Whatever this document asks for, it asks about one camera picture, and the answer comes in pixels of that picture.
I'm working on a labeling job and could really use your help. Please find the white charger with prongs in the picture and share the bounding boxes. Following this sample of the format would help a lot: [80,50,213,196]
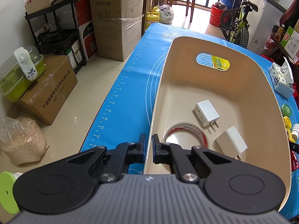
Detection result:
[193,100,220,130]

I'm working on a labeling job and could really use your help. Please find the yellow oil jug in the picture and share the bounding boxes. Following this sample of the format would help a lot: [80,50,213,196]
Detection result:
[145,6,160,30]

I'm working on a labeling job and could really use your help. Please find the blue silicone mat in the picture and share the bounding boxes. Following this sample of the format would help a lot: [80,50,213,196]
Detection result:
[82,24,298,214]

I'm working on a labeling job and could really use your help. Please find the green plastic container with lid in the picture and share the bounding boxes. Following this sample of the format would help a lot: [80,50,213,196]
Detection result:
[1,46,45,103]

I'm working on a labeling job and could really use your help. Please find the yellow snack bag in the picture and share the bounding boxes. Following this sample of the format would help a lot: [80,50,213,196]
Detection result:
[211,55,230,70]

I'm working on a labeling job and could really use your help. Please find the white charger cube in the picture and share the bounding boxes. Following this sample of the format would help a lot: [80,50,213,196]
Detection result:
[216,126,248,161]

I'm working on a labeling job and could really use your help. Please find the beige plastic storage bin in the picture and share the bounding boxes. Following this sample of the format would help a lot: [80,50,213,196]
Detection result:
[144,36,291,215]

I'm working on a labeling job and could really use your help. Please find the red bucket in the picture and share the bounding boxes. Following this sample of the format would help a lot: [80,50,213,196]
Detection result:
[209,1,226,27]

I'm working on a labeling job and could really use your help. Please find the white plastic bag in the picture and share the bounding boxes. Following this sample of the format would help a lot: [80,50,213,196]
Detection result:
[159,5,174,24]

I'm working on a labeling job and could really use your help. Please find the white rolled towel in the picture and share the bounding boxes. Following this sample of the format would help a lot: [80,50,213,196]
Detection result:
[14,47,38,81]

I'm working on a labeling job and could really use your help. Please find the cardboard box with chinese text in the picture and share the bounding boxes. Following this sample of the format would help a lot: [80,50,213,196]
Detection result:
[16,55,78,125]

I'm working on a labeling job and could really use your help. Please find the green round disc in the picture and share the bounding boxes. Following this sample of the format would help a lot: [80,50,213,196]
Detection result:
[0,171,23,215]

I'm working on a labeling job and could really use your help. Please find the large stacked cardboard boxes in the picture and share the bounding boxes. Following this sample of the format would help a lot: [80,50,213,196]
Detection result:
[90,0,142,61]

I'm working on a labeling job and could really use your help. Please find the black metal shelf rack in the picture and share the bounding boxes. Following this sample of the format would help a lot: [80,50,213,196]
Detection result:
[25,0,86,73]

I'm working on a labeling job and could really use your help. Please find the green kids bicycle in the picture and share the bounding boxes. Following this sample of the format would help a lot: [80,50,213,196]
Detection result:
[219,0,258,49]

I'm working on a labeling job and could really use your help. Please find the white chest freezer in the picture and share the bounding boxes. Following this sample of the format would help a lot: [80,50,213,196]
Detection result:
[247,0,286,55]

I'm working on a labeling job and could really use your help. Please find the clear tape roll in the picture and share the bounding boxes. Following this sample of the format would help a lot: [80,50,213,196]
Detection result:
[163,121,209,148]

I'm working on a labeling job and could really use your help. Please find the plastic bag of grain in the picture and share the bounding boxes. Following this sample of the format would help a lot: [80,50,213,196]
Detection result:
[1,116,49,165]

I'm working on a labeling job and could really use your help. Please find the green toy disc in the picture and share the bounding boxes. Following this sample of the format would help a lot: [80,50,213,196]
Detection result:
[281,104,292,118]

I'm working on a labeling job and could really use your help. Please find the tissue box with blue pattern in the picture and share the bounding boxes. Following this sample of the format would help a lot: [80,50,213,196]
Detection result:
[269,58,295,99]

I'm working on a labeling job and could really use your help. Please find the yellow toy launcher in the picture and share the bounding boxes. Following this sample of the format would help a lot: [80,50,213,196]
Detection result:
[283,116,296,143]

